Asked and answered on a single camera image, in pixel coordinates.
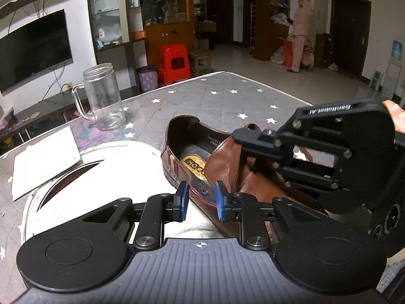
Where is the brown leather shoe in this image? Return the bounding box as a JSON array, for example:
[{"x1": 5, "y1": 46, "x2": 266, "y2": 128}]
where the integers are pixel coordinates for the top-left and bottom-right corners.
[{"x1": 161, "y1": 116, "x2": 330, "y2": 238}]

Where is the dark television console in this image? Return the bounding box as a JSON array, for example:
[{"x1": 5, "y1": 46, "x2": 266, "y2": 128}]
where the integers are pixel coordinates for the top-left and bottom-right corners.
[{"x1": 0, "y1": 95, "x2": 76, "y2": 146}]

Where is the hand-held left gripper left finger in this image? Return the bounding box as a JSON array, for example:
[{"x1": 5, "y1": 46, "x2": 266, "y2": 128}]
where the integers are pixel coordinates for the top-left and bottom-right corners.
[{"x1": 83, "y1": 180, "x2": 190, "y2": 251}]

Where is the small wooden stool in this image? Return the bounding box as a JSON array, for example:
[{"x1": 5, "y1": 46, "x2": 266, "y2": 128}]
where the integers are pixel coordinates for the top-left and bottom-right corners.
[{"x1": 189, "y1": 50, "x2": 212, "y2": 75}]

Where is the grey star-printed table cover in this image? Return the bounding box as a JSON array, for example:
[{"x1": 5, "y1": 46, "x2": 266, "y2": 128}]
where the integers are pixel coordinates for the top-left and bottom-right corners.
[{"x1": 0, "y1": 70, "x2": 315, "y2": 292}]

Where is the white patterned towel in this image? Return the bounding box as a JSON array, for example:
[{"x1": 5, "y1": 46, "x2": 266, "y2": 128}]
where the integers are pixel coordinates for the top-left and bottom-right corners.
[{"x1": 21, "y1": 140, "x2": 236, "y2": 244}]

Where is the white paper booklet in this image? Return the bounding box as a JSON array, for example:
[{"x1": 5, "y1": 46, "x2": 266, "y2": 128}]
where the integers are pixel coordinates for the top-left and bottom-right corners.
[{"x1": 12, "y1": 125, "x2": 83, "y2": 201}]

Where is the purple trash bin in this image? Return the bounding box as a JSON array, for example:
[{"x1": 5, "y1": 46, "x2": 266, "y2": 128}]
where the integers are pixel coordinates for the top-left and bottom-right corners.
[{"x1": 137, "y1": 65, "x2": 159, "y2": 92}]

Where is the glass display cabinet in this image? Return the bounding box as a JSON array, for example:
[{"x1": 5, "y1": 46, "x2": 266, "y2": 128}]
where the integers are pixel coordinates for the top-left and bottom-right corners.
[{"x1": 86, "y1": 0, "x2": 132, "y2": 51}]

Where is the brown wooden cabinet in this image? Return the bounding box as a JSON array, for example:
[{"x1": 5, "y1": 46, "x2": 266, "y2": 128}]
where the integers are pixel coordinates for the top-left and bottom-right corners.
[{"x1": 127, "y1": 0, "x2": 197, "y2": 67}]

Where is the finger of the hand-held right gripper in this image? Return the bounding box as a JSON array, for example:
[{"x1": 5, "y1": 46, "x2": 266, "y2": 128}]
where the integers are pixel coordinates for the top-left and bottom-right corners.
[
  {"x1": 232, "y1": 113, "x2": 351, "y2": 166},
  {"x1": 274, "y1": 161, "x2": 341, "y2": 197}
]

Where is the black television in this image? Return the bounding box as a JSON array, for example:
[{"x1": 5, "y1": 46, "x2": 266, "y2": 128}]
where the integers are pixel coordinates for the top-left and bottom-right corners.
[{"x1": 0, "y1": 9, "x2": 74, "y2": 96}]

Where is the green and white bag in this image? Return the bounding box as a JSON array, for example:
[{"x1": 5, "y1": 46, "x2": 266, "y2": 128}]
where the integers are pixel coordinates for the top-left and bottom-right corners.
[{"x1": 370, "y1": 69, "x2": 384, "y2": 91}]

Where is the wooden bookshelf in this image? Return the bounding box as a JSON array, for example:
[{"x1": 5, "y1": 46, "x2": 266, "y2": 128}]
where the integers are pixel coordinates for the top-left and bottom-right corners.
[{"x1": 253, "y1": 0, "x2": 292, "y2": 61}]

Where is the red plastic stool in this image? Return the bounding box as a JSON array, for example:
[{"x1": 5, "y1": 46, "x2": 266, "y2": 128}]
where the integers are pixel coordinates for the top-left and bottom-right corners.
[{"x1": 157, "y1": 44, "x2": 192, "y2": 86}]

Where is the clear glass mug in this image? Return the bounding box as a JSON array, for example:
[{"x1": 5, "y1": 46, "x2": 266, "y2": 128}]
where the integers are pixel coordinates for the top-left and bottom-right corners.
[{"x1": 71, "y1": 63, "x2": 127, "y2": 131}]

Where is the orange bag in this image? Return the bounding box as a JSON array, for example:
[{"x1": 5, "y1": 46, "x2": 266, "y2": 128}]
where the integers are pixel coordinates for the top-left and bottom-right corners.
[{"x1": 282, "y1": 38, "x2": 295, "y2": 68}]

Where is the person's right hand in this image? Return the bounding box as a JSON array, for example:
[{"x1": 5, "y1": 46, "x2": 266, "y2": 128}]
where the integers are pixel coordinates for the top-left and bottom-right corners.
[{"x1": 382, "y1": 99, "x2": 405, "y2": 134}]

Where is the dark wooden door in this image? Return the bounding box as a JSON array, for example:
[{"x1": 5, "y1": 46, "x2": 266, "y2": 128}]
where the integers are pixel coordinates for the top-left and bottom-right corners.
[
  {"x1": 206, "y1": 0, "x2": 235, "y2": 45},
  {"x1": 329, "y1": 0, "x2": 371, "y2": 78}
]

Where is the water dispenser bottle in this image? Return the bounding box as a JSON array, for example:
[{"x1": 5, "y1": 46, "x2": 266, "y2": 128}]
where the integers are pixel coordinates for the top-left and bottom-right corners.
[{"x1": 381, "y1": 40, "x2": 405, "y2": 100}]

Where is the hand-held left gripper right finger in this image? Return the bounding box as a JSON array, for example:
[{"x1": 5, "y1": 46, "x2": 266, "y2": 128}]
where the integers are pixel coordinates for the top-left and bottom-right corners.
[{"x1": 214, "y1": 180, "x2": 330, "y2": 251}]

